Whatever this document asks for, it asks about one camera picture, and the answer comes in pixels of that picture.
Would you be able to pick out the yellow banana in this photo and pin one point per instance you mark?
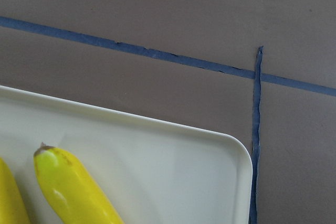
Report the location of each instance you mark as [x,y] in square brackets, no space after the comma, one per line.
[69,188]
[12,206]

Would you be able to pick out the white bear tray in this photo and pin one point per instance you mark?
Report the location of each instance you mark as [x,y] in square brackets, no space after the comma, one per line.
[153,171]

